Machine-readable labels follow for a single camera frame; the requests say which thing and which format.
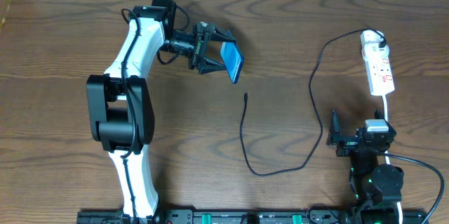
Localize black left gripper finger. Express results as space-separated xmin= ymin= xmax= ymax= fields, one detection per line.
xmin=207 ymin=23 xmax=236 ymax=43
xmin=198 ymin=58 xmax=227 ymax=74

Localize blue Galaxy smartphone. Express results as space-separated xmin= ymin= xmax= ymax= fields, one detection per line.
xmin=220 ymin=42 xmax=244 ymax=84

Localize black USB charging cable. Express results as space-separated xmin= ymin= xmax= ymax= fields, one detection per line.
xmin=239 ymin=28 xmax=387 ymax=177

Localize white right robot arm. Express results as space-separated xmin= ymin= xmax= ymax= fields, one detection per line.
xmin=326 ymin=110 xmax=404 ymax=223

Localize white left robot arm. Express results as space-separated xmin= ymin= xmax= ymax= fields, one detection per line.
xmin=86 ymin=0 xmax=244 ymax=223

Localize white power strip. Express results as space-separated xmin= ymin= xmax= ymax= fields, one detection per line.
xmin=362 ymin=50 xmax=395 ymax=96

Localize white power strip cord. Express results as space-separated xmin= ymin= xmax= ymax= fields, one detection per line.
xmin=381 ymin=93 xmax=404 ymax=224

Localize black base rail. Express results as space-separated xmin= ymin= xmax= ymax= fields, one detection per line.
xmin=75 ymin=208 xmax=425 ymax=224

